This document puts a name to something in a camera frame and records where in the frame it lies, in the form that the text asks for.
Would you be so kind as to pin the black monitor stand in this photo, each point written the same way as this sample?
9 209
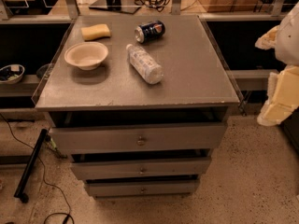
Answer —
120 6

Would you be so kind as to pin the yellow sponge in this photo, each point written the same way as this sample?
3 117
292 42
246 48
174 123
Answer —
95 32

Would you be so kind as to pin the grey drawer cabinet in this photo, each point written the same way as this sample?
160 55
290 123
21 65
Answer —
195 88

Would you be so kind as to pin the clear plastic water bottle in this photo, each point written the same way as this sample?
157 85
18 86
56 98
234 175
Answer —
144 64

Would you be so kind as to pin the grey bottom drawer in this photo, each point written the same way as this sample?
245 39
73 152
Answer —
141 188

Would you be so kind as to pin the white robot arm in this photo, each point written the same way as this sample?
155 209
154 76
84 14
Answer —
287 46

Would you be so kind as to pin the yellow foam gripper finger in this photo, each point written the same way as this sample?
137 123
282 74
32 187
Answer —
283 96
268 40

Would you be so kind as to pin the black bar on floor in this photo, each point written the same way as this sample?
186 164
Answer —
19 193

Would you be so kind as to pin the white bowl with items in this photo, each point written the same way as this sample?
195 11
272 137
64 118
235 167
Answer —
11 74

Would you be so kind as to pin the beige paper bowl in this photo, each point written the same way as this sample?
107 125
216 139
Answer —
86 55

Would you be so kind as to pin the grey top drawer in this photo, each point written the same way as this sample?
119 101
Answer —
130 138

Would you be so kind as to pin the grey drawer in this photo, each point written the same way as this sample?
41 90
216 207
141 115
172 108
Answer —
130 138
141 188
141 168

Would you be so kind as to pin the grey middle drawer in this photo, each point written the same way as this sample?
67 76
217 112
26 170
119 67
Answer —
141 168

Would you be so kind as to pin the blue pepsi can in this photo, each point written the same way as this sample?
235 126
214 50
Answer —
149 31

